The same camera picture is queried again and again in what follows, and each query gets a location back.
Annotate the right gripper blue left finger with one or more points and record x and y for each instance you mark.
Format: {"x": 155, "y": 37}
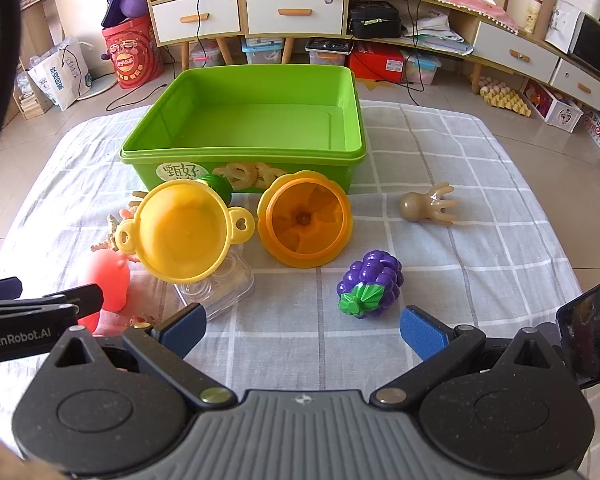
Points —
{"x": 160, "y": 351}

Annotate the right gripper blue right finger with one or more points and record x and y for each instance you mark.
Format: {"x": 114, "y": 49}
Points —
{"x": 445, "y": 351}

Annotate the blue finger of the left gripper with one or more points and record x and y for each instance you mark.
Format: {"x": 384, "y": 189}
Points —
{"x": 10, "y": 288}
{"x": 88, "y": 298}

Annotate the pink toy peach half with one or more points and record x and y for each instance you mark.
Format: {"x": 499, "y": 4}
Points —
{"x": 110, "y": 271}

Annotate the beige dried starfish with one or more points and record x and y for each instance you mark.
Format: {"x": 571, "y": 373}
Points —
{"x": 125, "y": 213}

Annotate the purple toy grapes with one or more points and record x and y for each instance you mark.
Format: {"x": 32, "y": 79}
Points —
{"x": 371, "y": 285}

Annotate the clear plastic egg tray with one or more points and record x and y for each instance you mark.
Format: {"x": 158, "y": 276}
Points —
{"x": 231, "y": 282}

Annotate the yellow toy pot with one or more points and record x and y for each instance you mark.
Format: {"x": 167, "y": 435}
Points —
{"x": 182, "y": 231}

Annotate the orange toy pumpkin half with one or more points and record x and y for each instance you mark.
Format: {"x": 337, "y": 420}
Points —
{"x": 304, "y": 219}

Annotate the small beige toy octopus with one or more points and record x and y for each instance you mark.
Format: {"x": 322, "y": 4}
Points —
{"x": 431, "y": 206}

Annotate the yellow toy corn cob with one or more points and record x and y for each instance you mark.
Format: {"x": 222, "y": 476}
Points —
{"x": 220, "y": 185}

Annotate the white paper shopping bag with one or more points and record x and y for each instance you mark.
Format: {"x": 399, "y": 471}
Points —
{"x": 61, "y": 73}

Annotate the green plastic storage box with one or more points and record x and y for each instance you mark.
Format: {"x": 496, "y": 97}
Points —
{"x": 250, "y": 124}

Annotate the red cylindrical snack bin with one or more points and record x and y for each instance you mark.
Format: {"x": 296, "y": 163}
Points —
{"x": 132, "y": 49}

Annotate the yellow egg carton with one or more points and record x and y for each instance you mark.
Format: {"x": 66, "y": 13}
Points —
{"x": 498, "y": 94}

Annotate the red flat box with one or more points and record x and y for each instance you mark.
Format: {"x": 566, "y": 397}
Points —
{"x": 373, "y": 61}

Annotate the black box on shelf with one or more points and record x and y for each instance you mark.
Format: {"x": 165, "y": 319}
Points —
{"x": 374, "y": 19}

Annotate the black microwave oven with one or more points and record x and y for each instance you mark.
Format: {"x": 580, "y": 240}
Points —
{"x": 576, "y": 34}

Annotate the wooden cabinet with white drawers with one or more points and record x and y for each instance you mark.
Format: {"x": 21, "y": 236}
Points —
{"x": 476, "y": 30}

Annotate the black phone on mount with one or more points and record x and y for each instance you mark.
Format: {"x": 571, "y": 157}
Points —
{"x": 579, "y": 328}

